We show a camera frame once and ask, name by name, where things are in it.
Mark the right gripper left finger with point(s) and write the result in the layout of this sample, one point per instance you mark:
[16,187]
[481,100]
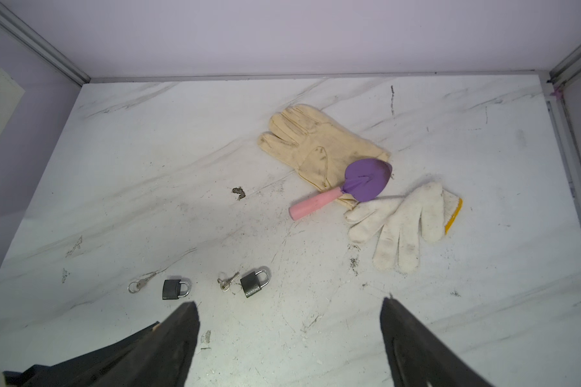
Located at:
[163,357]

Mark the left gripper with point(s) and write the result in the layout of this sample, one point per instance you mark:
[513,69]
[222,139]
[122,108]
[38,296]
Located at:
[83,370]

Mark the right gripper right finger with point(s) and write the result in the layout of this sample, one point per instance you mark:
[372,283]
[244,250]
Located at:
[416,356]

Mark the left black padlock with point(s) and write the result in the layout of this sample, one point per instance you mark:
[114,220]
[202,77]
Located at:
[175,289]

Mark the black padlock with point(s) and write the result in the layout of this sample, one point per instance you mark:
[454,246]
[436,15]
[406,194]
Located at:
[175,289]
[255,280]

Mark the right black padlock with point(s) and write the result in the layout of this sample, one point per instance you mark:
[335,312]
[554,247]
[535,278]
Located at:
[255,280]

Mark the white knit glove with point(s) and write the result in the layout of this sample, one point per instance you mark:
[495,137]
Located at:
[426,214]

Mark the dark debris on table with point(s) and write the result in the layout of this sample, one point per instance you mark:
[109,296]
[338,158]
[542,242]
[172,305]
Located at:
[239,192]

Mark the cream leather glove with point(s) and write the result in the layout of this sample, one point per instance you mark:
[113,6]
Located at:
[317,147]

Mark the key with ring left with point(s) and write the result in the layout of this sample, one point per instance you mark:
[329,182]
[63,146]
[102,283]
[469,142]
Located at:
[140,283]

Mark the key with ring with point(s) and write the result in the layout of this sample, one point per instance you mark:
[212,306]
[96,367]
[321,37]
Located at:
[225,284]
[140,283]

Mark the key with ring middle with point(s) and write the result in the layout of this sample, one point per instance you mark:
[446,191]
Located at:
[225,284]

